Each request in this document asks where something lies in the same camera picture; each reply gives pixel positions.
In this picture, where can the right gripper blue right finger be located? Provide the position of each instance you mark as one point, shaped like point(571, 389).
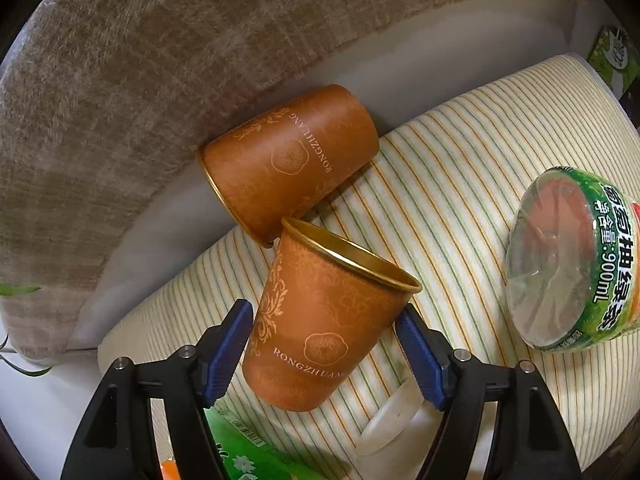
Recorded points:
point(418, 344)

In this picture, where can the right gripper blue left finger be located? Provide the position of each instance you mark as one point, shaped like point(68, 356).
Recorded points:
point(222, 347)

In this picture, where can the orange patterned paper cup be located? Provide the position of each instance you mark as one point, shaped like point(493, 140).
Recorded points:
point(326, 303)

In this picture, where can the white plastic cup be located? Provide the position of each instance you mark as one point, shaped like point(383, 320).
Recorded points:
point(397, 439)

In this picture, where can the striped yellow mattress cover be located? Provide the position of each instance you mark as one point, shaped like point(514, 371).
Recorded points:
point(438, 200)

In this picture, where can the green grapefruit tea container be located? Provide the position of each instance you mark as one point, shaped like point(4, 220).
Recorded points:
point(572, 264)

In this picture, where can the plaid brown blanket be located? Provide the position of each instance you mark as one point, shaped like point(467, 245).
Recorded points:
point(103, 102)

